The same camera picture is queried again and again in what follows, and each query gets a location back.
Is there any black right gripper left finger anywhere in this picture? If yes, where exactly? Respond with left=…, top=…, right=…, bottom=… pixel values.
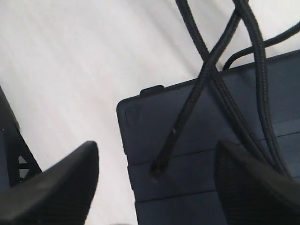
left=0, top=141, right=98, bottom=225

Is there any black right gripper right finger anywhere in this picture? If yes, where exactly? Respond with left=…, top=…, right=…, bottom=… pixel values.
left=214, top=141, right=300, bottom=225

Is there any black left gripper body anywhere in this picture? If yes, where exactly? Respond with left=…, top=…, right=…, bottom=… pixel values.
left=0, top=90, right=42, bottom=188

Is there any black cord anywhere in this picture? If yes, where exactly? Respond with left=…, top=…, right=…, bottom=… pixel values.
left=150, top=0, right=300, bottom=181

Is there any black plastic carrying case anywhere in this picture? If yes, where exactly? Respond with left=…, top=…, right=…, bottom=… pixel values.
left=116, top=51, right=300, bottom=225

